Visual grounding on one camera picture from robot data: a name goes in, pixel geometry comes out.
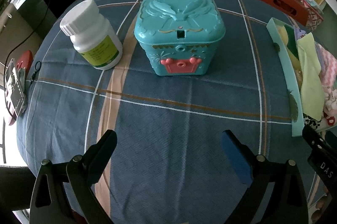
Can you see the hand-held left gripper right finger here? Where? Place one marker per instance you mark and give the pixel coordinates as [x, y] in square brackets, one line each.
[234, 158]

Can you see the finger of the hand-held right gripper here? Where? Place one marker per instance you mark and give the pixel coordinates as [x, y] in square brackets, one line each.
[316, 142]

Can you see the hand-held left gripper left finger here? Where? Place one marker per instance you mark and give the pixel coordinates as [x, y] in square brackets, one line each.
[105, 152]

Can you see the leopard print scrunchie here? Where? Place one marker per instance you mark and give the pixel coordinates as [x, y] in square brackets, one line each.
[310, 119]

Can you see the red pink chenille twist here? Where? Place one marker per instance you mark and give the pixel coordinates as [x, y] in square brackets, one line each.
[330, 121]

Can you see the pink white striped cloth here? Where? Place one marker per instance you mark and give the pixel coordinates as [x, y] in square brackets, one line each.
[329, 65]

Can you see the white tray with mint rim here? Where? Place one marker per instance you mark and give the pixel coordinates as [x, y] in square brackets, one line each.
[283, 63]

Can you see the green yellow sponge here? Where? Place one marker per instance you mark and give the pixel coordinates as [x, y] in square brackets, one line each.
[285, 39]

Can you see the blue plaid tablecloth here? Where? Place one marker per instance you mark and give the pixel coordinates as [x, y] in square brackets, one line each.
[171, 113]

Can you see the dark seat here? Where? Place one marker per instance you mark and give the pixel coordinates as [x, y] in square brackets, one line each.
[13, 187]

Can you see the white pill bottle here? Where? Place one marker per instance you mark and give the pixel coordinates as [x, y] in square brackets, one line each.
[89, 39]

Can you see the red round object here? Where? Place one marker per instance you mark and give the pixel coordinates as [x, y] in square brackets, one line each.
[25, 58]

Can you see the patterned gift box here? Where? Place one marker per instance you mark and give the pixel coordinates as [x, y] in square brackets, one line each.
[314, 17]

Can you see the teal cup with red rim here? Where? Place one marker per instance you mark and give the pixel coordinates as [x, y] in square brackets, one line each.
[179, 29]

